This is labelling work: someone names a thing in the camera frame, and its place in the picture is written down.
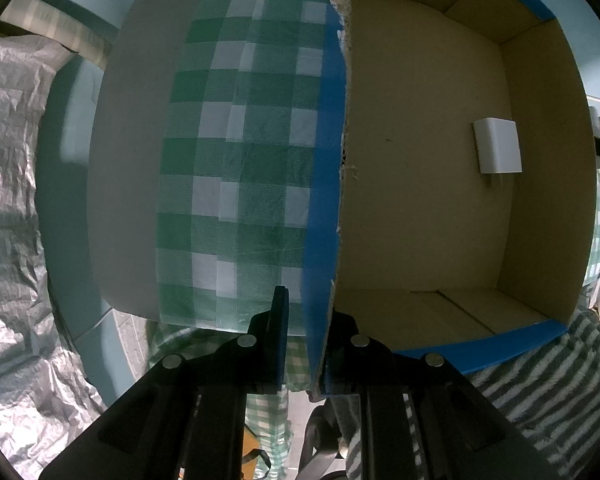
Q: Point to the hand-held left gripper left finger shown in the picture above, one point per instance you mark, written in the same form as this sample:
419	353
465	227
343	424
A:
280	332

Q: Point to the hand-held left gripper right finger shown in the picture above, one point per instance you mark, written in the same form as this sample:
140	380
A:
332	360

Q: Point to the blue cardboard box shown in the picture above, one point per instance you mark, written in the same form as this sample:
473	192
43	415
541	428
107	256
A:
420	185

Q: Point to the green checked bedsheet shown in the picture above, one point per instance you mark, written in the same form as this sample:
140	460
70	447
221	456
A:
240	160

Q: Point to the green striped towel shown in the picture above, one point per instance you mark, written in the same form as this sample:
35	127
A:
530	400

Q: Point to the white charger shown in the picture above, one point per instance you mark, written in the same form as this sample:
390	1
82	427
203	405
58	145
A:
497	152

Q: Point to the silver crinkled sheet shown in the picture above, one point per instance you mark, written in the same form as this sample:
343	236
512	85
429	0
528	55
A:
10	210

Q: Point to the checked pillow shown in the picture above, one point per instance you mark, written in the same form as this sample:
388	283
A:
50	17

